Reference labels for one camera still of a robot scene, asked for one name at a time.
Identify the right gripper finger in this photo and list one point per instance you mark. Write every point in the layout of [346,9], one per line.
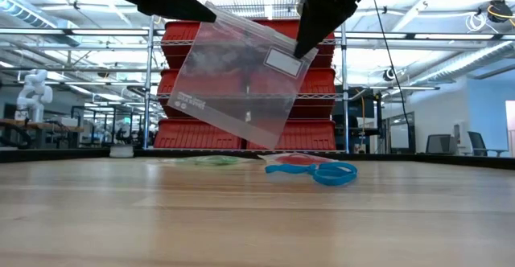
[332,19]
[307,21]

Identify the clear plastic zip bag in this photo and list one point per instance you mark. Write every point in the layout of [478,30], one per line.
[169,161]
[273,158]
[225,78]

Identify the red rubber band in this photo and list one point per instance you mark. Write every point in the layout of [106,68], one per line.
[297,159]

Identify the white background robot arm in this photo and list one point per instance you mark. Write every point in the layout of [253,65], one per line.
[35,94]

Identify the blue rubber band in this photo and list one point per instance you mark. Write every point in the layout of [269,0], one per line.
[334,183]
[338,164]
[281,169]

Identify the red plastic bin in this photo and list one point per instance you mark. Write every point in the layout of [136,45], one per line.
[169,86]
[173,50]
[310,134]
[193,134]
[322,86]
[328,56]

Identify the black round ceiling device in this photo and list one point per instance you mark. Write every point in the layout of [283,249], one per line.
[389,75]

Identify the black equipment stand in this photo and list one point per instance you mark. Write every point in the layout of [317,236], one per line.
[378,118]

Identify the black framed glass panel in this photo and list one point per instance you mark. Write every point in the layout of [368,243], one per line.
[398,136]

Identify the white tape roll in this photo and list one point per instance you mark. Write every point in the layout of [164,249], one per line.
[121,151]

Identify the grey monitor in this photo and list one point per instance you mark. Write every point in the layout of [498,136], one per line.
[440,144]

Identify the wooden background workbench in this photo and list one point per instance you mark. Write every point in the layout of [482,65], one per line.
[40,125]

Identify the black office chair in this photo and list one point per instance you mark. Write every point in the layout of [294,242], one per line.
[476,140]

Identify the white wall unit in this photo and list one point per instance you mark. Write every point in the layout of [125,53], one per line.
[460,136]

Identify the black metal table frame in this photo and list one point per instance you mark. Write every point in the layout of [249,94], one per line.
[60,153]

